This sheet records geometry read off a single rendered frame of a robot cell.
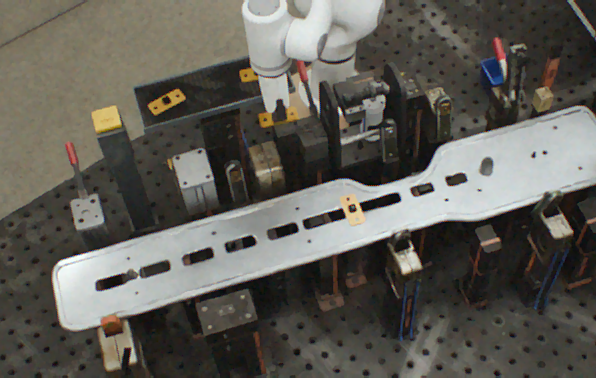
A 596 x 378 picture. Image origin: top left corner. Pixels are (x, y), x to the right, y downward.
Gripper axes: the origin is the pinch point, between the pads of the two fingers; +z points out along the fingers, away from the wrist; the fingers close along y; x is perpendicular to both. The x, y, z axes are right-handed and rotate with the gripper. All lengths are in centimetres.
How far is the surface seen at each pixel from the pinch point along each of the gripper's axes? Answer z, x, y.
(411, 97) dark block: 15.0, 32.9, -7.1
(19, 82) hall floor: 125, -92, -144
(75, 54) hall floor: 126, -67, -154
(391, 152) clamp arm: 25.6, 26.2, -0.1
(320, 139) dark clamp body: 18.6, 9.5, -3.4
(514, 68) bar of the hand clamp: 11, 58, -6
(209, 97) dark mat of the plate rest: 9.9, -13.9, -16.0
